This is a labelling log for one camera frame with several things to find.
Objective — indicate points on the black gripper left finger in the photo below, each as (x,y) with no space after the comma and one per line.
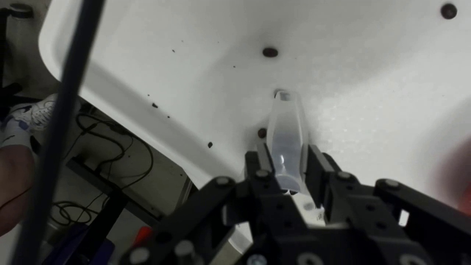
(259,170)

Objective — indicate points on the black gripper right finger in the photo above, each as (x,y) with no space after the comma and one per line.
(339,195)

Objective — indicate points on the clear plastic test tube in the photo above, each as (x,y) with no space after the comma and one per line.
(287,132)

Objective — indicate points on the dark coffee bean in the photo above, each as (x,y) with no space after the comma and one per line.
(209,144)
(262,132)

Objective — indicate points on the white sneaker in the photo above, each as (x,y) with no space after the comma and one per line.
(30,114)

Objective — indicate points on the person's bare leg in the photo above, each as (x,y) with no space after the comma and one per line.
(15,185)

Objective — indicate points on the black metal frame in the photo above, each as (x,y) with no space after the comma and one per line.
(105,222)

